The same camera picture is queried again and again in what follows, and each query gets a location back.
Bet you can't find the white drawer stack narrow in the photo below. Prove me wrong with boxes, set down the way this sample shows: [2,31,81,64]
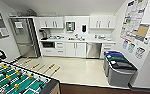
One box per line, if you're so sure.
[41,41,66,57]

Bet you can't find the stainless steel refrigerator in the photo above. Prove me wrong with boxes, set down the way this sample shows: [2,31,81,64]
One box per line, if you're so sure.
[9,16,42,60]

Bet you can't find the white paper note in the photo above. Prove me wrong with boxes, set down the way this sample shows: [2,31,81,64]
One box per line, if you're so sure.
[14,21,24,30]

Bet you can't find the brown cork wall sign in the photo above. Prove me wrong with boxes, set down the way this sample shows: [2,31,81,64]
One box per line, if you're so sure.
[135,23,150,43]

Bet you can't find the stainless steel dishwasher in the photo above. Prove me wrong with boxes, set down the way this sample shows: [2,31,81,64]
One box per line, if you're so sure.
[86,42,102,60]

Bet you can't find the wooden foosball table green field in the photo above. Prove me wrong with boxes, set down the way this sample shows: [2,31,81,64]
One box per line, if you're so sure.
[0,58,63,94]

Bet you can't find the white drawer stack wide handles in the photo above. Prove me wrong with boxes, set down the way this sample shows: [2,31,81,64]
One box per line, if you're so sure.
[100,42,116,60]

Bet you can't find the green lid trash bin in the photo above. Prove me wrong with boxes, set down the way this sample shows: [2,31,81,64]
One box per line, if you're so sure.
[105,54,131,66]

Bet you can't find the white wall cabinet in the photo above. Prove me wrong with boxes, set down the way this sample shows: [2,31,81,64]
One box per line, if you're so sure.
[89,15,118,31]
[37,16,65,30]

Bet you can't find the black built-in microwave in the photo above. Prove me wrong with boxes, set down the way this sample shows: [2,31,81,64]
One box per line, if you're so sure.
[41,41,56,50]

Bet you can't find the blue lid trash bin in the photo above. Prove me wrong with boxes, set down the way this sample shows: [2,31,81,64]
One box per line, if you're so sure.
[103,50,124,76]

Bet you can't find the small dish soap bottle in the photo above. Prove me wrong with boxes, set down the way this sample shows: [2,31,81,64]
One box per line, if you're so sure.
[93,33,98,40]

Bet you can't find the black coffee maker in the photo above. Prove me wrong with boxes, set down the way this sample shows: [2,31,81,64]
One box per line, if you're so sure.
[39,28,48,41]

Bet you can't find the chrome sink faucet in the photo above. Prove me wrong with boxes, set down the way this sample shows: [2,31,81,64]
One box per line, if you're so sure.
[73,32,80,40]

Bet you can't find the white base cabinet two doors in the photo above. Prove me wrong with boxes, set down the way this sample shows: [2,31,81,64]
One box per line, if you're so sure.
[64,41,88,59]

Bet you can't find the grey trash bin black lid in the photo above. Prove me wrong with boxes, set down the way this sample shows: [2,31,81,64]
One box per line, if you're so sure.
[107,61,139,89]

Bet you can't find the large printed wall poster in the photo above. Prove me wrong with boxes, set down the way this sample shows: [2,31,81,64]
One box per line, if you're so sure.
[119,0,149,40]

